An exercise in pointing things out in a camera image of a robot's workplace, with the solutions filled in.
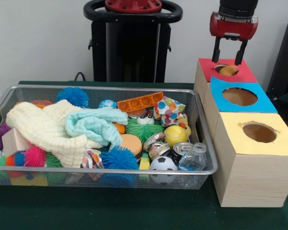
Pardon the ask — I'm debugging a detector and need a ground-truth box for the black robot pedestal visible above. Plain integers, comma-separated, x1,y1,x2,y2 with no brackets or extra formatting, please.
83,0,183,83

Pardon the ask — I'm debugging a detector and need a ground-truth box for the black and white soccer ball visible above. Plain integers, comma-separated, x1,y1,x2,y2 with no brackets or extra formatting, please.
149,156,178,185

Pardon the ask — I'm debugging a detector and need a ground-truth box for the shallow wire mesh bin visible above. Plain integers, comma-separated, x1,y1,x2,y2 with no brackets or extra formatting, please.
0,84,218,191

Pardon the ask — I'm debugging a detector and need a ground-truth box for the blue spiky rubber ball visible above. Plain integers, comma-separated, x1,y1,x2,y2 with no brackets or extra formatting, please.
57,86,90,108
99,146,140,171

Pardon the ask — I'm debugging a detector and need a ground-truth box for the black flat panel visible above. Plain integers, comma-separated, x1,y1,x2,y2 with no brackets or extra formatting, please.
265,15,288,98

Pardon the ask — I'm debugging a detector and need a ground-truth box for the cream knitted cloth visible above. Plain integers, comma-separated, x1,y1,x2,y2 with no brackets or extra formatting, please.
6,99,104,169

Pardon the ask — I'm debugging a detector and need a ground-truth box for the black cable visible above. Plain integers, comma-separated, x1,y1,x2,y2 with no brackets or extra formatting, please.
74,71,87,82

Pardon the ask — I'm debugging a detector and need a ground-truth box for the white polka dot cloth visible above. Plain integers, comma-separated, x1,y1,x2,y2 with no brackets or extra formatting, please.
153,95,187,127

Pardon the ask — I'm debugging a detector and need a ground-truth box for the wooden box with three holes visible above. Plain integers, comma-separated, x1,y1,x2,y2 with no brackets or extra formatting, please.
193,58,288,208

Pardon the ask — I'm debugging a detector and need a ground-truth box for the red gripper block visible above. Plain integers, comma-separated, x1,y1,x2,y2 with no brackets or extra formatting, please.
209,11,259,66

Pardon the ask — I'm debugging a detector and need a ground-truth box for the green spiky ball with eyes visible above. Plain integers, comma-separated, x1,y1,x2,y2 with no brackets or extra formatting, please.
125,112,165,144

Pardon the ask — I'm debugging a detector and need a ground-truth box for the brown plush bear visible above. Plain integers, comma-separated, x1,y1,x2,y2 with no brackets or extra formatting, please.
217,64,238,76

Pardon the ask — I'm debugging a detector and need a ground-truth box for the yellow tennis ball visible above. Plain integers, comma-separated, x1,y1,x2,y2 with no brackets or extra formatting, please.
163,125,188,149

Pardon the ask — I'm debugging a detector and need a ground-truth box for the orange toy building brick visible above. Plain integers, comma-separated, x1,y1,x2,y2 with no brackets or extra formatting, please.
117,92,164,113

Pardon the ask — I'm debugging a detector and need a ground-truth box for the clear plastic bottle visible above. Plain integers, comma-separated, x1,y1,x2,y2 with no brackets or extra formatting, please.
178,143,208,171

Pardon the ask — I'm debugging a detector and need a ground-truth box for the light teal cloth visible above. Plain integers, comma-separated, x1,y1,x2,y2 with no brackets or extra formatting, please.
64,106,130,150

